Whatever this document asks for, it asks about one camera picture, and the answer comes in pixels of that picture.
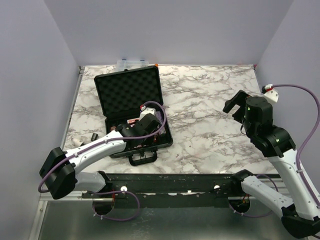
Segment red playing card deck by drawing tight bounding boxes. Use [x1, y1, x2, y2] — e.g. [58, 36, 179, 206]
[127, 118, 139, 124]

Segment black poker set case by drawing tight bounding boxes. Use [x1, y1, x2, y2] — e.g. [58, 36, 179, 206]
[94, 66, 173, 166]

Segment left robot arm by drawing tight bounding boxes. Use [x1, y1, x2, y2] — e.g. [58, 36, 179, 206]
[38, 113, 165, 200]

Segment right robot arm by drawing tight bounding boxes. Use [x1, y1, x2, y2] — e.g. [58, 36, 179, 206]
[223, 88, 320, 239]

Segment clear plastic box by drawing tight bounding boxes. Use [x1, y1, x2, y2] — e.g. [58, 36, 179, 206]
[115, 59, 149, 72]

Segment black white tool on table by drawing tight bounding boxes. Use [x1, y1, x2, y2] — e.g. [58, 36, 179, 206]
[71, 132, 99, 148]

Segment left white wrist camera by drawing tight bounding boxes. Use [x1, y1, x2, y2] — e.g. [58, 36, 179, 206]
[139, 105, 156, 120]

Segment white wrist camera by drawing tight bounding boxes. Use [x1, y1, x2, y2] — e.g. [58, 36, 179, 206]
[261, 84, 279, 104]
[139, 105, 156, 120]

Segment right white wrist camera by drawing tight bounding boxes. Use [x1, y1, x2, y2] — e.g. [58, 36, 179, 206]
[261, 84, 279, 104]

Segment black mounting rail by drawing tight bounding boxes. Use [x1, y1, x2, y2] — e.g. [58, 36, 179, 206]
[80, 170, 252, 212]

